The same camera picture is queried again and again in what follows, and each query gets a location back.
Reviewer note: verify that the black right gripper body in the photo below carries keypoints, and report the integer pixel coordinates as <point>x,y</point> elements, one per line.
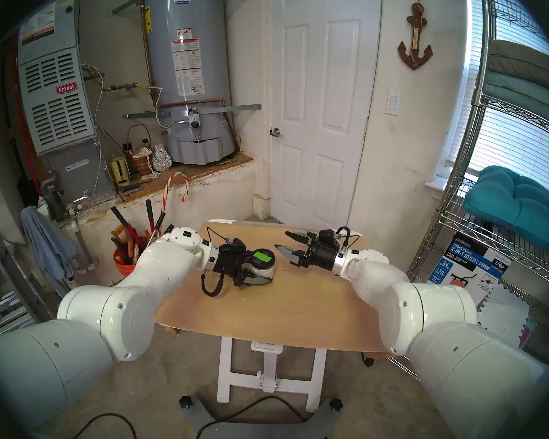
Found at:
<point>324,256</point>

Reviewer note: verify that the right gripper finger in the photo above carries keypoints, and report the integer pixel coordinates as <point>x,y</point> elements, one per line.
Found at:
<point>303,237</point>
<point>293,255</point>

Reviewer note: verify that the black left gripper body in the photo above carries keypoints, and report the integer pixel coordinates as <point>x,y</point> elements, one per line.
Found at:
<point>232,264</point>

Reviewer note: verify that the white labelled paint jar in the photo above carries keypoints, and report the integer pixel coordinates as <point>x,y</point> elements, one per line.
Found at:
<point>261,273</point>

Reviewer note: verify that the black lid with green tape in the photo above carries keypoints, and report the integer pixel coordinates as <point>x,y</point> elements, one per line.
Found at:
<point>261,257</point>

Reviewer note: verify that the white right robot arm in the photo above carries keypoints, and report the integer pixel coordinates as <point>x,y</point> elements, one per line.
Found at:
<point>439,319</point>

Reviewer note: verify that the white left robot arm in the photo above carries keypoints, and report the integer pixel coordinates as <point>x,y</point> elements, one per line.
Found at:
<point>96,319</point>

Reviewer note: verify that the gray robot base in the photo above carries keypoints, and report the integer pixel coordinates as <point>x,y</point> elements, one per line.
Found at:
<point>256,431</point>

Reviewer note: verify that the folding table with board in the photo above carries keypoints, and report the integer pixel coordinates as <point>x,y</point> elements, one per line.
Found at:
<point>274,314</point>

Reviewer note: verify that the black grip steel rod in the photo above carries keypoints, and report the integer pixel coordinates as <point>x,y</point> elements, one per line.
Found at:
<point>160,219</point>

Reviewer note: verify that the striped candy cane decoration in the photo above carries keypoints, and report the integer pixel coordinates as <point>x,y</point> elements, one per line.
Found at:
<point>187,186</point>

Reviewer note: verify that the plywood platform board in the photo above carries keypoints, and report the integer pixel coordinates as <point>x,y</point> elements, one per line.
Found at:
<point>201,170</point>

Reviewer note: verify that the orange plastic bucket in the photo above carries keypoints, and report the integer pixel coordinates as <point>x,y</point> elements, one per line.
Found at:
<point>123,266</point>

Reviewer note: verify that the white panel door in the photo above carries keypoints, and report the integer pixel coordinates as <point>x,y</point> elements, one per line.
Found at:
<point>325,122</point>

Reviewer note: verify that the crumpled aluminium foil bundle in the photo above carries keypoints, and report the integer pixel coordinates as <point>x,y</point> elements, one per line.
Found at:
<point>162,159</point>

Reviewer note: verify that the black base knob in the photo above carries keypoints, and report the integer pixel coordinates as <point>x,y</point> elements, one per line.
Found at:
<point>185,402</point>
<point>336,404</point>

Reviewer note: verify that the pale yellow jug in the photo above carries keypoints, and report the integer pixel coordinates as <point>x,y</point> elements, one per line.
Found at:
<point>119,170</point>

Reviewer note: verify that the utility pump carton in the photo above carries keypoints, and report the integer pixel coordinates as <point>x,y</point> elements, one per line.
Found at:
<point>476,264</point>

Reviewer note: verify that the blue hanging towel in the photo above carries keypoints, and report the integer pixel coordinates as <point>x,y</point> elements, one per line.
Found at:
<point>45,246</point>

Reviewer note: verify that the white zigzag edged sheet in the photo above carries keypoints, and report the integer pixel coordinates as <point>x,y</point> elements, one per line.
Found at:
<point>508,314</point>

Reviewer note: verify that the teal tufted cushion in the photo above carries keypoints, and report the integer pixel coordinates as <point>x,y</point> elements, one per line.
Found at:
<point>517,200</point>

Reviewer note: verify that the gray water heater tank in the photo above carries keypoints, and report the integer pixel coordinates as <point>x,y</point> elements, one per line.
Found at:
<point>215,54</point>

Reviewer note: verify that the gas pipe with yellow valve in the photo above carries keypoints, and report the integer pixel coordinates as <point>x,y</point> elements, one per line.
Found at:
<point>128,86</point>

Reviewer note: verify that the window with white blinds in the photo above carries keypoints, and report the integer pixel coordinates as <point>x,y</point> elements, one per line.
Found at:
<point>512,145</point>

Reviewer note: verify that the aluminium ladder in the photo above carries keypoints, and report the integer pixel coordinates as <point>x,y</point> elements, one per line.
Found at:
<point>9,317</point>

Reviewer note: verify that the gray Bryant furnace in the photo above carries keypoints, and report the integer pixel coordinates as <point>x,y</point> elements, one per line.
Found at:
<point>59,109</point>

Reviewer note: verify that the pale teal folded cushion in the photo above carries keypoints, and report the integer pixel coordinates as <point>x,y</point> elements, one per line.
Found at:
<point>517,93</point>

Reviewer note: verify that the olive gray folded cushion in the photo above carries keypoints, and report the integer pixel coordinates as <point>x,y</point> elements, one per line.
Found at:
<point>521,61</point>

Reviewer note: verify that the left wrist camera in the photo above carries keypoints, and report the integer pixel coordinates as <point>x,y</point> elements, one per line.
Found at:
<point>232,245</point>

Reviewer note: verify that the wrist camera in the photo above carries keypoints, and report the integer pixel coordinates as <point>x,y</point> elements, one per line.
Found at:
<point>328,236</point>
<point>232,245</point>

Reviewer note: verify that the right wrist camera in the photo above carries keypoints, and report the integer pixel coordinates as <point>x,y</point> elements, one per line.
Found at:
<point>328,236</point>

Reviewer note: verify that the white wall light switch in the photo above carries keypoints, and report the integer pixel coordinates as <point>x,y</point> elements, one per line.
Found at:
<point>393,103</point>

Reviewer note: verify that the wooden anchor wall decoration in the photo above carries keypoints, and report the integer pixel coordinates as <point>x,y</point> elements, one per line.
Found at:
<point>414,54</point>

